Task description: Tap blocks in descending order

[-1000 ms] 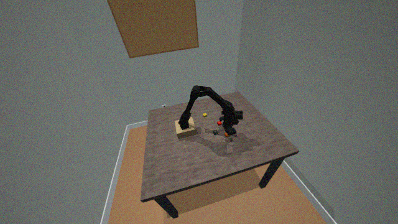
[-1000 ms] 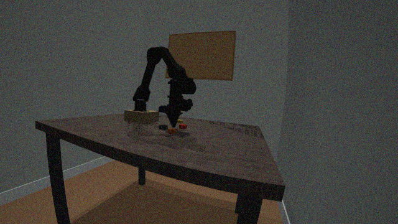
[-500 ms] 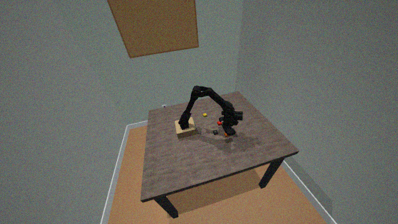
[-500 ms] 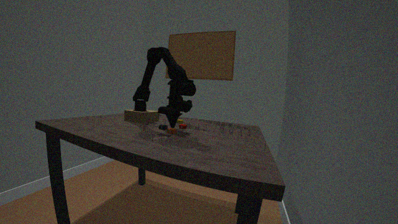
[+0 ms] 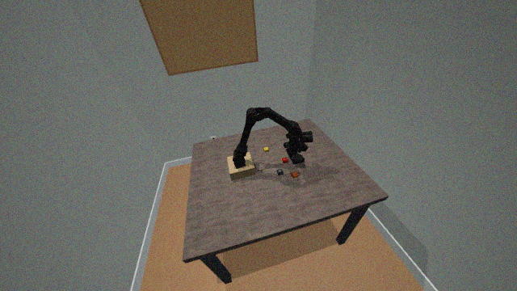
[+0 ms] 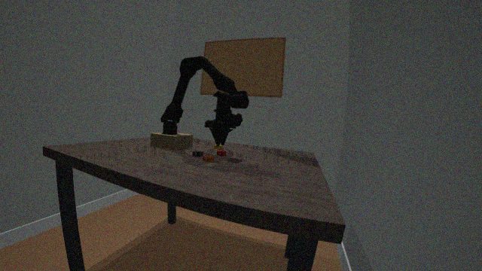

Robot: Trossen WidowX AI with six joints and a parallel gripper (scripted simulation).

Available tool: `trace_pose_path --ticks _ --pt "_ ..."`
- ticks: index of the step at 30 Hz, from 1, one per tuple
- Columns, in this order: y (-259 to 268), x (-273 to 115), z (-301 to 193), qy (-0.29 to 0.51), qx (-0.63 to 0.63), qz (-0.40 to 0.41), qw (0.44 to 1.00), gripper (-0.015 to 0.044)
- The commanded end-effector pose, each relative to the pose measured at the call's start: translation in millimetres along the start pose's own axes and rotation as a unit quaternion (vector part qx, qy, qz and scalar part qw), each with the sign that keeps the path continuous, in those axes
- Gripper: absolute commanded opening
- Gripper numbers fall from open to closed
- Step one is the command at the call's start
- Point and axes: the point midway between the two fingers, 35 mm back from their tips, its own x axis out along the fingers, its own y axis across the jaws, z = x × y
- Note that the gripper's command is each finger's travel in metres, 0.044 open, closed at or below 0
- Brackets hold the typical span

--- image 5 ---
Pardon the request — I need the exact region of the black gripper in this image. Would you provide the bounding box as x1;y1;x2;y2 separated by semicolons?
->
284;141;305;164

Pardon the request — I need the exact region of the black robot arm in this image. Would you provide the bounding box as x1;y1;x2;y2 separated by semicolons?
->
233;107;313;169

